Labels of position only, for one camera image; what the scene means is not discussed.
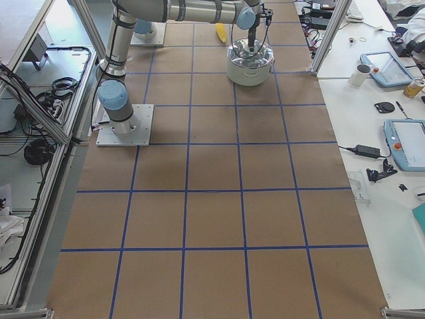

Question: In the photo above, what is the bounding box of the brown paper table mat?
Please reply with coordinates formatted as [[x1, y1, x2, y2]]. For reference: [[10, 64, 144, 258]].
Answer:
[[46, 1, 385, 318]]

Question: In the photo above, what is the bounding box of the black pen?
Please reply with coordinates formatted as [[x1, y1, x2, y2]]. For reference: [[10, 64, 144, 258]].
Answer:
[[396, 101, 409, 119]]

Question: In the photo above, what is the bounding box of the white crumpled cloth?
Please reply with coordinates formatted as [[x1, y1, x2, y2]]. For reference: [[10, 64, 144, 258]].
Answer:
[[0, 184, 26, 249]]

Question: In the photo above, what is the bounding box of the grey metal box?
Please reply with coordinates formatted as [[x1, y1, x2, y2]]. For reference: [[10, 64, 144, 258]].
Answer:
[[23, 34, 48, 71]]

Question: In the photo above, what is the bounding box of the black round lens cap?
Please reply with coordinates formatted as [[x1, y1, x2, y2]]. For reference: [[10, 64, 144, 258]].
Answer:
[[374, 102, 395, 114]]

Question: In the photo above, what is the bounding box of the pale green cooking pot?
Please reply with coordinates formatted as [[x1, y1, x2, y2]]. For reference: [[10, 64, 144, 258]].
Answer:
[[226, 54, 275, 86]]

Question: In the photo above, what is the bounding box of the black plastic bracket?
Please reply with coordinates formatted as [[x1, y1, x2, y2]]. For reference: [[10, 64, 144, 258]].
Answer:
[[366, 159, 398, 183]]

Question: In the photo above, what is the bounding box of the teal notebook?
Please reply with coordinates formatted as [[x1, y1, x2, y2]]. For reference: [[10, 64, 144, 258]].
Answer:
[[412, 203, 425, 233]]

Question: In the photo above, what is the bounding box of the coiled black cable bundle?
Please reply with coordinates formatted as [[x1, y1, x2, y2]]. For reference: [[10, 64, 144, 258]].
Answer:
[[23, 138, 56, 166]]

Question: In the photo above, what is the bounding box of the yellow drink can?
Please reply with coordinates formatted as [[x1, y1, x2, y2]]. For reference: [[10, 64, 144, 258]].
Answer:
[[403, 78, 424, 98]]

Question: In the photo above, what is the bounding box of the clear plastic holder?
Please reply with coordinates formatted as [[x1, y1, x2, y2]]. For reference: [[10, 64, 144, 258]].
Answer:
[[347, 170, 371, 205]]

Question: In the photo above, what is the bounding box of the teach pendant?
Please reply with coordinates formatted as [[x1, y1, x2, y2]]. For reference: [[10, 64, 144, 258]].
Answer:
[[360, 51, 414, 88], [383, 119, 424, 172]]

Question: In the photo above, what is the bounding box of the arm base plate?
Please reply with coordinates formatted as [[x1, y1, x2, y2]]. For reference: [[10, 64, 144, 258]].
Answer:
[[130, 19, 167, 47], [96, 104, 154, 147]]

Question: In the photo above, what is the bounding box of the aluminium frame post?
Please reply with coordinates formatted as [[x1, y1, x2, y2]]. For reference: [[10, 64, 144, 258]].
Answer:
[[309, 0, 351, 75]]

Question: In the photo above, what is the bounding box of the near teach pendant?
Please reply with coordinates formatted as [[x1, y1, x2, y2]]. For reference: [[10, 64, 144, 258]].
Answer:
[[383, 119, 424, 172]]

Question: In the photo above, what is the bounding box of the yellow corn cob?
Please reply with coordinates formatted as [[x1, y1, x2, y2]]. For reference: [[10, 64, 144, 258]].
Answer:
[[215, 23, 226, 43]]

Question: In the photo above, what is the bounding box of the black power adapter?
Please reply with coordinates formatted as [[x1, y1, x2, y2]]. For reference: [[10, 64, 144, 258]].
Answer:
[[355, 144, 381, 159]]

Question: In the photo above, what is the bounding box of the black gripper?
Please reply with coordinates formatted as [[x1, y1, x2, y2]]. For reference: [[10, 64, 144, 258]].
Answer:
[[247, 2, 264, 52]]

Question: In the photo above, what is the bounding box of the far teach pendant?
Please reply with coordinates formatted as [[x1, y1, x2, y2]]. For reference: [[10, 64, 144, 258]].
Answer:
[[360, 51, 414, 88]]

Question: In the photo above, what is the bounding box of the power strip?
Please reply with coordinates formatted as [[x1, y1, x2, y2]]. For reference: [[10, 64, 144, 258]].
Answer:
[[299, 15, 322, 56]]

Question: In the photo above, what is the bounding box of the white mug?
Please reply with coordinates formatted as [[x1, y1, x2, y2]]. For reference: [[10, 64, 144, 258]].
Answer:
[[348, 63, 371, 87]]

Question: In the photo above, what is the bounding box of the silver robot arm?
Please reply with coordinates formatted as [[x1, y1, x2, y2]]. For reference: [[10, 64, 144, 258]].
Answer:
[[100, 0, 273, 82], [133, 19, 157, 41]]

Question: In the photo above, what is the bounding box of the glass pot lid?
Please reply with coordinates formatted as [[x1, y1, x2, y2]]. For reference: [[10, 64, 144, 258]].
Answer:
[[227, 38, 274, 69]]

